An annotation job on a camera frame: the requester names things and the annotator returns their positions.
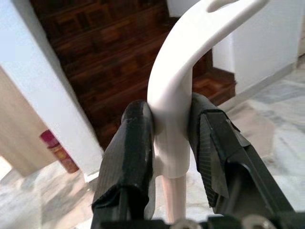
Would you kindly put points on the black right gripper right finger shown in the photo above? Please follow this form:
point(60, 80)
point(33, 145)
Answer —
point(214, 148)

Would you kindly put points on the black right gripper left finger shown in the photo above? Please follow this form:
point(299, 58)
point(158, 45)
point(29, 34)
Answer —
point(128, 155)

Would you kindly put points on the red cylindrical can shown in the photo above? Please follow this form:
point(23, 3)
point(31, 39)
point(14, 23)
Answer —
point(59, 152)

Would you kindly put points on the dark wooden staircase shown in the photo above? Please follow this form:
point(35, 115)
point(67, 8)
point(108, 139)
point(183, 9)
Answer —
point(107, 59)

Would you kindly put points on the light wooden cabinet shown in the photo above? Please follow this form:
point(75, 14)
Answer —
point(14, 124)

